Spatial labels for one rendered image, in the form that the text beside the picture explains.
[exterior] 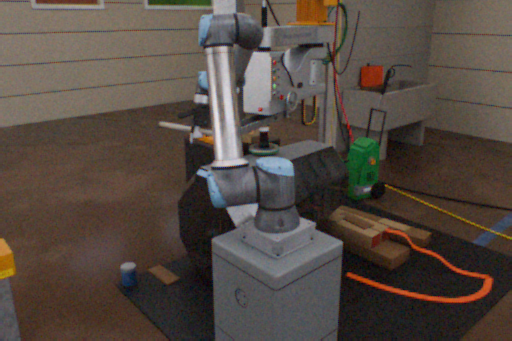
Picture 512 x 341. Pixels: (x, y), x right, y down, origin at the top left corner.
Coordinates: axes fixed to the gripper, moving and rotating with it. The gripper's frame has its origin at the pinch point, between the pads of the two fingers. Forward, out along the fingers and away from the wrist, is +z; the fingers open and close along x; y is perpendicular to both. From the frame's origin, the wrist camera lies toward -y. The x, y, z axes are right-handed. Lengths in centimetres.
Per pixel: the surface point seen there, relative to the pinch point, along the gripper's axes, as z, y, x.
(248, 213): 37, 36, 24
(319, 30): -96, 65, 99
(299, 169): 8, 65, 68
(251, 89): -40, 24, 65
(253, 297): 55, 44, -67
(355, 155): -9, 129, 203
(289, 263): 38, 55, -71
